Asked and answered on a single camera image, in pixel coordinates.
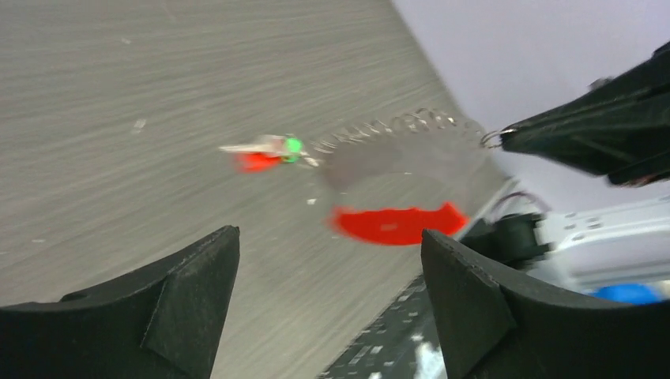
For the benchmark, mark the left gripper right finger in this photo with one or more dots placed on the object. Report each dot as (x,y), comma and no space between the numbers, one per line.
(496,322)

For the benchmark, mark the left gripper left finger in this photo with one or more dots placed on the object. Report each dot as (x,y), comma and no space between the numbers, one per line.
(163,320)

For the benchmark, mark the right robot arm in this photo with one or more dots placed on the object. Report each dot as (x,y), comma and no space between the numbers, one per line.
(581,250)

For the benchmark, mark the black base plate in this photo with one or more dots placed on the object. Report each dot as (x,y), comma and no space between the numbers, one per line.
(401,342)

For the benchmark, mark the green tagged key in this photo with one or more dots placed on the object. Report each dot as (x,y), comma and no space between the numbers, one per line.
(289,149)

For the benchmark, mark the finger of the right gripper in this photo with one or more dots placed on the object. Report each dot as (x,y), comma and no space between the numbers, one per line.
(619,130)

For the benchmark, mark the blue tagged key lower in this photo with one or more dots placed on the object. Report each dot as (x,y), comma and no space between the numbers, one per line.
(631,293)

